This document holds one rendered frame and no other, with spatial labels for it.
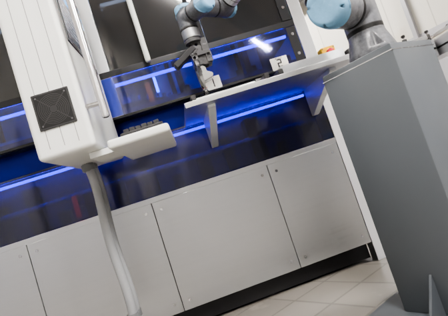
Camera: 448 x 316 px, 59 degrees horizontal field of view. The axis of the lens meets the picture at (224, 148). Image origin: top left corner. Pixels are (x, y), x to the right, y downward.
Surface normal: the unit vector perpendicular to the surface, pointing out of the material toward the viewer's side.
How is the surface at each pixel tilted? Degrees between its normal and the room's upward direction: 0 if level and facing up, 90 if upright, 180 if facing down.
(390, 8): 90
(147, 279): 90
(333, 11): 97
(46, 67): 90
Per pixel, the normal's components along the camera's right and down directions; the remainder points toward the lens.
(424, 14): -0.77, 0.21
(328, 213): 0.10, -0.11
